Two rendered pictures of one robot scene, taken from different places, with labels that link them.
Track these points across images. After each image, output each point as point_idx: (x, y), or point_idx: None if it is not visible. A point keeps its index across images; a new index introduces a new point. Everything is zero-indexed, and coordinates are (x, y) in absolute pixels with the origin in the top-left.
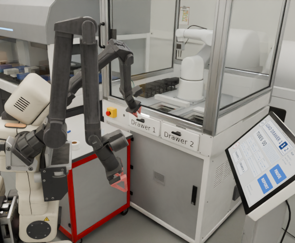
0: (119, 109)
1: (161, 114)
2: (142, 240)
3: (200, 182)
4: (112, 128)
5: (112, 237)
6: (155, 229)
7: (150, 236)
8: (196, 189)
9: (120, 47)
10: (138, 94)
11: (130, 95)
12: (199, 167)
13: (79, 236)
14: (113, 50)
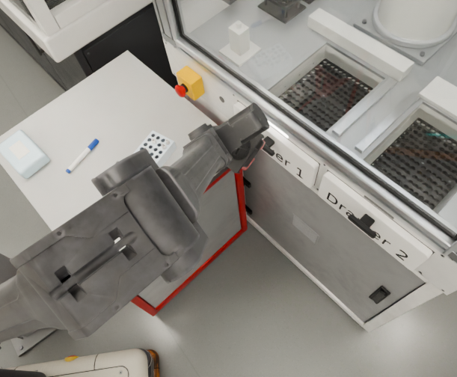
0: (210, 83)
1: (322, 154)
2: (268, 297)
3: (401, 295)
4: (196, 119)
5: (218, 289)
6: (292, 273)
7: (283, 290)
8: (387, 295)
9: (99, 298)
10: (253, 137)
11: (224, 167)
12: (406, 279)
13: (159, 307)
14: (59, 322)
